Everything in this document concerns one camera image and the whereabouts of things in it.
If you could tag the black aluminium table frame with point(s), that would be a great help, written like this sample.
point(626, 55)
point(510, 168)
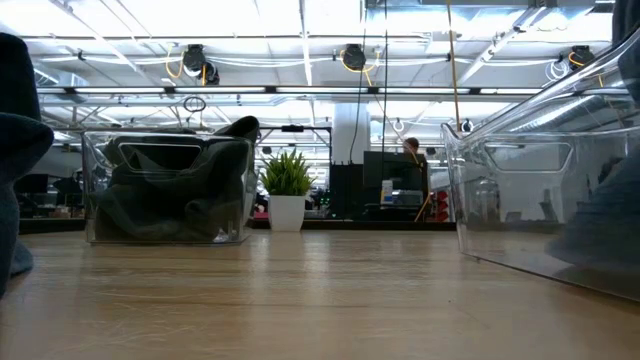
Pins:
point(350, 225)

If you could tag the dark computer monitor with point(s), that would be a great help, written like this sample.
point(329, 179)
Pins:
point(385, 167)

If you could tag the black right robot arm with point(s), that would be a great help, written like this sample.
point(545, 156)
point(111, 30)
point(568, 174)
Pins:
point(627, 20)

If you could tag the artificial plant in white pot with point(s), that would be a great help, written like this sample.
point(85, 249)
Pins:
point(286, 210)

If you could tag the person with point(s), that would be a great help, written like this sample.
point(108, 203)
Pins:
point(411, 145)

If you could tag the black cabinet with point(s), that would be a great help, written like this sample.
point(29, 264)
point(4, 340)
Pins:
point(346, 190)

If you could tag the clear plastic bin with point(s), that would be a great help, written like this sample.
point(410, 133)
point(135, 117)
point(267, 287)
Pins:
point(500, 200)
point(90, 235)

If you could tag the black background rig frame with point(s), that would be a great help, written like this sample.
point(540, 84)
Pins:
point(295, 128)

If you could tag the red storage bins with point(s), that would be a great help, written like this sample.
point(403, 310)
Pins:
point(442, 207)

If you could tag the long ceiling light strip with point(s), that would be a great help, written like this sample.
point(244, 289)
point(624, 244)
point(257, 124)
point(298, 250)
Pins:
point(225, 90)

